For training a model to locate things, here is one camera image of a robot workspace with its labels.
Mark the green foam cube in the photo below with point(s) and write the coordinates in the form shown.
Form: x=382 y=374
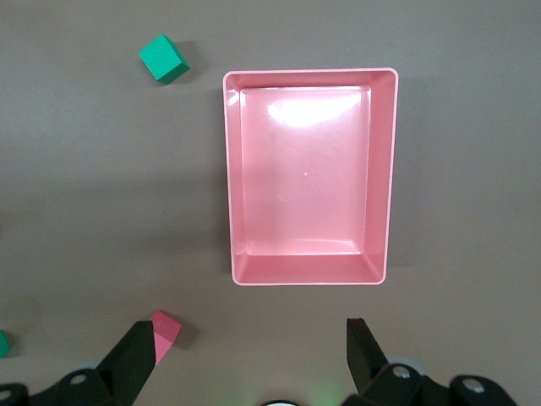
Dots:
x=3 y=344
x=162 y=57

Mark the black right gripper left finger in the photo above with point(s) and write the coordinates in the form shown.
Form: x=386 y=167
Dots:
x=131 y=363

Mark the pink foam cube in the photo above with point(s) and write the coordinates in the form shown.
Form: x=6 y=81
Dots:
x=167 y=334

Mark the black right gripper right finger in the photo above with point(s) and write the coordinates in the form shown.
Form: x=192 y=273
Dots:
x=363 y=359

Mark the pink plastic bin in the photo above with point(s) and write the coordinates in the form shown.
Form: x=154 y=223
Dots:
x=304 y=169

